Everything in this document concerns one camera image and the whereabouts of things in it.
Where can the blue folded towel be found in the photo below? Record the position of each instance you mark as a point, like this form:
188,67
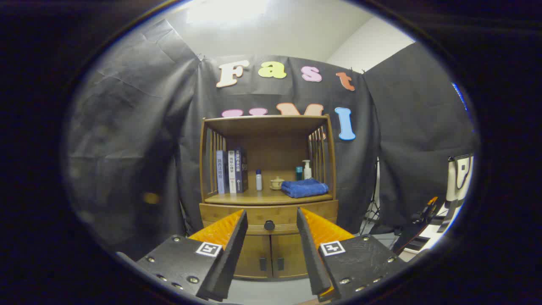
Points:
304,188

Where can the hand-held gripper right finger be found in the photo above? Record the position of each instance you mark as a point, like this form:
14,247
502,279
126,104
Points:
313,258

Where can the wooden cabinet door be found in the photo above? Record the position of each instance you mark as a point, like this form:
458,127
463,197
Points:
252,254
292,254

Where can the wooden countertop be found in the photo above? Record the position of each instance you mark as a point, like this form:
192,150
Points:
262,195

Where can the orange and black gripper tool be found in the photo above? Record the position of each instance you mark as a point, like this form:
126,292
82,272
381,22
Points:
427,209

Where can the white pump bottle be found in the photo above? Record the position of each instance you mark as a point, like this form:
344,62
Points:
307,171

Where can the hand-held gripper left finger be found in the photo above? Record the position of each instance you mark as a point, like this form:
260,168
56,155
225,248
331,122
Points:
230,254

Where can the teal bottle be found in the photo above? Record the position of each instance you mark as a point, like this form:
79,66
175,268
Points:
299,173

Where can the white book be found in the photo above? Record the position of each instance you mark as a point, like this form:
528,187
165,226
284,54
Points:
232,173

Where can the white tote bag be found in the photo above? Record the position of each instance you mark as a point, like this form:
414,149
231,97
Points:
459,182

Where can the wooden cabinet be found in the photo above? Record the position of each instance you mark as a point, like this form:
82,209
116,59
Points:
271,161

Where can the wooden drawer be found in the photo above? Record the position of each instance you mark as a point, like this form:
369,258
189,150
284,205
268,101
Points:
271,212

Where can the black round drawer knob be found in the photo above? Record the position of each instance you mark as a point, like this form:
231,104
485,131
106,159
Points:
269,225

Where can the beige lidded teacup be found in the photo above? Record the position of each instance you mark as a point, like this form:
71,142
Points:
277,183

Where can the dark blue book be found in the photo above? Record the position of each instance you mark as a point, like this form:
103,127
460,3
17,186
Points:
241,171

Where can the pale blue book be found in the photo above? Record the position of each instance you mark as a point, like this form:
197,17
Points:
221,173

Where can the white bottle with blue cap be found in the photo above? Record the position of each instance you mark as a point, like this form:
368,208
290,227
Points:
258,181

